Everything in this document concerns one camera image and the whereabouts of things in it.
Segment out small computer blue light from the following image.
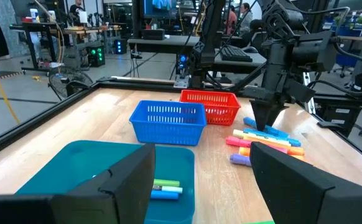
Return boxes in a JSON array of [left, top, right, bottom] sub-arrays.
[[176, 53, 190, 78]]

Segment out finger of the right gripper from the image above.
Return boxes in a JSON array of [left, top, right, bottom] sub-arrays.
[[251, 100, 271, 131], [266, 102, 289, 131]]

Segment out black keyboard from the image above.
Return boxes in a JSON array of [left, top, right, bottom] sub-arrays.
[[220, 45, 253, 63]]

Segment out black-framed workbench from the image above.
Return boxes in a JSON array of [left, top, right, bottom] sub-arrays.
[[9, 22, 67, 72]]

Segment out computer tower blue lights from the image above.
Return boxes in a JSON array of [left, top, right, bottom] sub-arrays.
[[114, 39, 128, 55]]

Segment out black box with labels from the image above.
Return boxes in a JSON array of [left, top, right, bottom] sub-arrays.
[[142, 29, 165, 40], [316, 104, 362, 138]]

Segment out pink highlighter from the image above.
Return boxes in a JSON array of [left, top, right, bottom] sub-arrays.
[[225, 136, 289, 154]]

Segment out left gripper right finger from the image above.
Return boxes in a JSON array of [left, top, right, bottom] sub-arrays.
[[249, 142, 362, 224]]

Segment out grey keyboard desk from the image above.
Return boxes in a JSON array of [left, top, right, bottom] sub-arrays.
[[213, 49, 267, 75]]

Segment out person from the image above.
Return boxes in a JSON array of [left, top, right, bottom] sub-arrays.
[[68, 0, 88, 24], [238, 2, 254, 30], [226, 4, 238, 35]]

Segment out purple highlighter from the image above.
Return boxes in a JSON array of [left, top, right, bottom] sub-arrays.
[[230, 154, 252, 167]]

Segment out black floor fan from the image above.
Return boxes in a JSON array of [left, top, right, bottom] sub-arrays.
[[47, 65, 94, 100]]

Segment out blue plastic basket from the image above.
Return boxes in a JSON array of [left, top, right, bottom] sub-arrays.
[[129, 100, 207, 146]]

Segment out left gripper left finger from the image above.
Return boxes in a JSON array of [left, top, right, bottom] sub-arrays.
[[0, 143, 156, 224]]

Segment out red plastic basket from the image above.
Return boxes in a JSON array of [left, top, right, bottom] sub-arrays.
[[179, 89, 242, 126]]

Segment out computer tower green lights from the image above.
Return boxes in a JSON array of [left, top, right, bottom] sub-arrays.
[[87, 45, 106, 68]]

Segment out orange highlighter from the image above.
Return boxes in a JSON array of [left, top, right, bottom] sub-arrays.
[[238, 146, 306, 162], [244, 135, 305, 156]]

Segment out yellow cable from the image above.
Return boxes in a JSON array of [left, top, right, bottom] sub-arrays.
[[0, 43, 22, 125]]

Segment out teal plastic bin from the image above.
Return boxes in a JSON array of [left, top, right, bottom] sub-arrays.
[[15, 139, 196, 224]]

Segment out green dry-erase marker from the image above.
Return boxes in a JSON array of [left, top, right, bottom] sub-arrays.
[[152, 179, 181, 187]]

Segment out computer monitor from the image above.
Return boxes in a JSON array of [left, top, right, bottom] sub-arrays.
[[143, 0, 179, 18]]

